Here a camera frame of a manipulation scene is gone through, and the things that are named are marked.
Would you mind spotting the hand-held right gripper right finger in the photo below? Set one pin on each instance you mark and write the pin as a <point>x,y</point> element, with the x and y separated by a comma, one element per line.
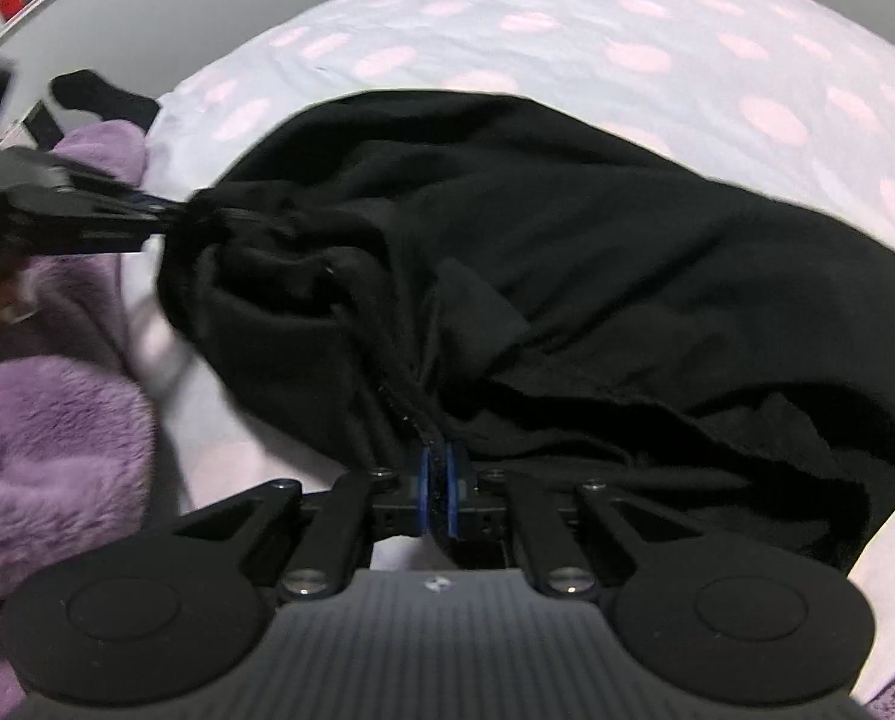
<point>453,491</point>

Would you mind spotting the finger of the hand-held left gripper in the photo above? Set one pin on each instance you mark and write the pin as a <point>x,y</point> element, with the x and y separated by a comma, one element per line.
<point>87,236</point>
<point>80,191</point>

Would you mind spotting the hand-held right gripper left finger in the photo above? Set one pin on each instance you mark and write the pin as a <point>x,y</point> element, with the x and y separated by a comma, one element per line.
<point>422,491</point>

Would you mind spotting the black garment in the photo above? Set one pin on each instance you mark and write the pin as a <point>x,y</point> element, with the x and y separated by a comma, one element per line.
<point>567,300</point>

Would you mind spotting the small dark cloth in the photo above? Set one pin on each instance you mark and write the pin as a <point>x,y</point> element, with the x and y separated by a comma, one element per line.
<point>99,99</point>

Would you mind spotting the red knob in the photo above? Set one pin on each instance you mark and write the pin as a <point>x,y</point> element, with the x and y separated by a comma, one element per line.
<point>9,3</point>

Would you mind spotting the purple fluffy blanket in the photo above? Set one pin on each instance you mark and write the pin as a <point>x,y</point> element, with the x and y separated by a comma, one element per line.
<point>50,457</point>

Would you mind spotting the pink dotted bed sheet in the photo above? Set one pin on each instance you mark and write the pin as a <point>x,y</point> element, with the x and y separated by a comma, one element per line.
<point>605,37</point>

